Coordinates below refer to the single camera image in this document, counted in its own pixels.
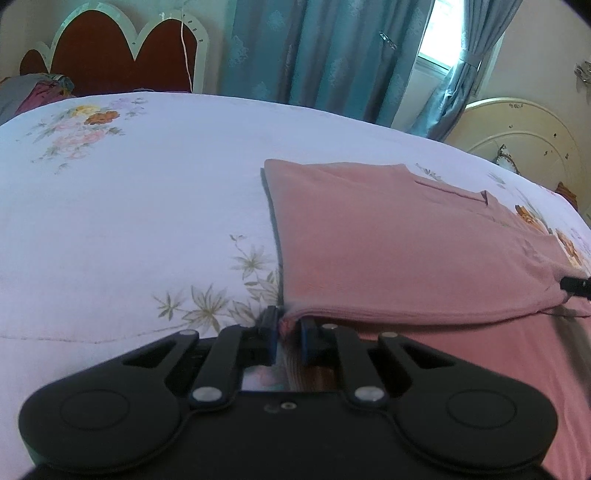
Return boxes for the window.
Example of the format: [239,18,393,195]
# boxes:
[416,0,468,71]

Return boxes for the cream round furniture panel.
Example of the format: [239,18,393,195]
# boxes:
[462,97,583,178]

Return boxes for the white floral bedsheet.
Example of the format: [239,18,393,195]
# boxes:
[0,91,591,457]

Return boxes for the curtain tieback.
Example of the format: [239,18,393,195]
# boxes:
[462,48,500,70]

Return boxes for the teal patterned curtain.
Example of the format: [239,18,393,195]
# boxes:
[221,0,435,130]
[422,0,514,141]

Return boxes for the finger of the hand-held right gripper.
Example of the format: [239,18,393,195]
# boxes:
[558,275,591,304]

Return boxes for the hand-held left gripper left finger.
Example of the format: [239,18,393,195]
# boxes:
[121,306,282,412]

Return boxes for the white hanging cable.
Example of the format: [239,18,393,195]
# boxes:
[179,0,195,90]

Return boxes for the pile of grey purple clothes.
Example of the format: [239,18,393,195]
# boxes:
[0,72,77,125]

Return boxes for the pink knit garment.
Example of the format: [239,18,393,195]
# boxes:
[261,158,591,467]

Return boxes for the brown headboard with white trim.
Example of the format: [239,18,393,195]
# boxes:
[19,0,209,97]

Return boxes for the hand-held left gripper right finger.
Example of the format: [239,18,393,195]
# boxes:
[299,318,463,411]

